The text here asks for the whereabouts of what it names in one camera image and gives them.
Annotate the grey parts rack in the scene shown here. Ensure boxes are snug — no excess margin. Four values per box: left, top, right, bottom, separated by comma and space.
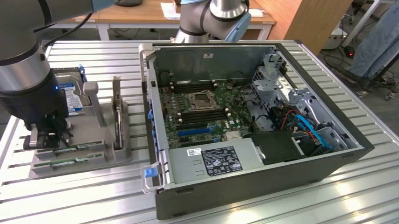
29, 76, 134, 180

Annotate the silver perforated drive cage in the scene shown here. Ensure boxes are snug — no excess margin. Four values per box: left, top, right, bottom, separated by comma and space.
251, 53, 296, 110

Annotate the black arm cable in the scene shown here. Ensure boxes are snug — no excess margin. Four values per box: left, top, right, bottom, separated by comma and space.
33, 0, 95, 47

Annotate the clear plastic case handle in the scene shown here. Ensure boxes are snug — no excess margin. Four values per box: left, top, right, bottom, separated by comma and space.
142, 162, 162, 195

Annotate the white floor unit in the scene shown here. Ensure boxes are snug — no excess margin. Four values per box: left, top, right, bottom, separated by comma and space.
321, 25, 350, 51

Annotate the green RAM stick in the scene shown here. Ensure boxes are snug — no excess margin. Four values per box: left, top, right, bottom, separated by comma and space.
58, 142, 101, 154
49, 155, 101, 167

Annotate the black open PC case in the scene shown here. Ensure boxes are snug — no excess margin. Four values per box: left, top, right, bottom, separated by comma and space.
139, 42, 376, 221

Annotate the wooden cabinet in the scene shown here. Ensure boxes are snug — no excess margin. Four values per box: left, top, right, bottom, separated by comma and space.
254, 0, 356, 56

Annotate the thin red wire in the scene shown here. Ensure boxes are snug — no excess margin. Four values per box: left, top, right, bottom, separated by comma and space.
281, 109, 318, 143

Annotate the hard disk with blue label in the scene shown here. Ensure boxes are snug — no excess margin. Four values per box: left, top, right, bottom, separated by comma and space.
51, 67, 86, 117

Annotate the blue expansion slot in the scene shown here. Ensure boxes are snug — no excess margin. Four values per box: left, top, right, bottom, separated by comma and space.
178, 127, 210, 137

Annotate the blue flat wire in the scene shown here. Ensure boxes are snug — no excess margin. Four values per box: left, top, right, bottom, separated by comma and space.
296, 113, 324, 147

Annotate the blue expansion card retainer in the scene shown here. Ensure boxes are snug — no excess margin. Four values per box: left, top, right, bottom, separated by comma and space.
146, 99, 157, 147

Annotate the person in blue jeans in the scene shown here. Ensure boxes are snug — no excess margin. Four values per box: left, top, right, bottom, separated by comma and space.
348, 2, 399, 79

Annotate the dark grey computer mouse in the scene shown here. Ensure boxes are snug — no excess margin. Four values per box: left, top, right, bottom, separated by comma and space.
114, 0, 143, 7

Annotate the black wire bundle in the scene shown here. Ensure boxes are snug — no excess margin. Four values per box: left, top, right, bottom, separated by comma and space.
270, 106, 296, 131

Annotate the silver metal disk bay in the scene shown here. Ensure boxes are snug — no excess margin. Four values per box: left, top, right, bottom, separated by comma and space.
289, 90, 365, 157

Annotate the black power adapter red light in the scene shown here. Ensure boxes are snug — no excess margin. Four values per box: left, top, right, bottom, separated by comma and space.
342, 46, 357, 59

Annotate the white desk frame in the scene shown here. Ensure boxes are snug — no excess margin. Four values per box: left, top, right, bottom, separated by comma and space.
342, 0, 394, 47

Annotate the wooden desk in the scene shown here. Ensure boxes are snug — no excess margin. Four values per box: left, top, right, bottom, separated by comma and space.
47, 0, 278, 42

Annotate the grey power supply unit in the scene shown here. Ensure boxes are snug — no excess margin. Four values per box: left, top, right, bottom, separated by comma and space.
162, 137, 266, 185

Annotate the green motherboard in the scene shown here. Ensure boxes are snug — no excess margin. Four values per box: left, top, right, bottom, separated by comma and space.
158, 79, 259, 150

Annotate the blue disk caddy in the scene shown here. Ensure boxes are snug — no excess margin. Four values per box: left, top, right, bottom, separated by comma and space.
77, 63, 87, 84

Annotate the CPU socket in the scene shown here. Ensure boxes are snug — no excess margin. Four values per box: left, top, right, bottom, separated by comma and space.
185, 90, 219, 112

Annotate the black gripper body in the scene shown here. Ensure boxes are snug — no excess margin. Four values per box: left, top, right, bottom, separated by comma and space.
0, 70, 69, 128

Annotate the white paper stack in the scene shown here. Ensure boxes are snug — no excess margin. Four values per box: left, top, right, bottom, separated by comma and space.
161, 1, 182, 20

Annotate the graphics card with metal bracket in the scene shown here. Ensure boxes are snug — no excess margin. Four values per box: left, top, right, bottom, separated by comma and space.
111, 75, 126, 150

